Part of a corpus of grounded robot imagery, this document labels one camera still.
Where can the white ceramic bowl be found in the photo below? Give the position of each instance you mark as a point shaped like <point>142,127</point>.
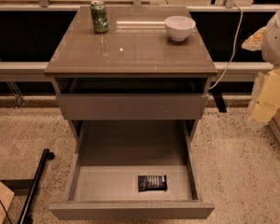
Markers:
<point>179,28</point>

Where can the black metal stand leg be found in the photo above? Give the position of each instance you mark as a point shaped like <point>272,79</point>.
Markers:
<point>28,187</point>

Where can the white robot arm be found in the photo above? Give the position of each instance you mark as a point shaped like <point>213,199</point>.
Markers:
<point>266,90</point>

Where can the open grey middle drawer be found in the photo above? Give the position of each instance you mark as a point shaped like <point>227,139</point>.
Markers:
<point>110,155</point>

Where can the closed grey top drawer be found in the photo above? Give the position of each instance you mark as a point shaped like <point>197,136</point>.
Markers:
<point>131,106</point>

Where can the grey drawer cabinet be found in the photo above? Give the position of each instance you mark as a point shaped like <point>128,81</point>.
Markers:
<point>135,56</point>

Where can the dark rxbar blueberry wrapper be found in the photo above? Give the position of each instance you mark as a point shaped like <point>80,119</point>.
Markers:
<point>152,182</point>

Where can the green soda can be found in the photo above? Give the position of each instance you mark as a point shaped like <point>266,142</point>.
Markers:
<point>99,18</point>

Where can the metal railing frame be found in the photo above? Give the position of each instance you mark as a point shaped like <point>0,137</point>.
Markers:
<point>31,30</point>

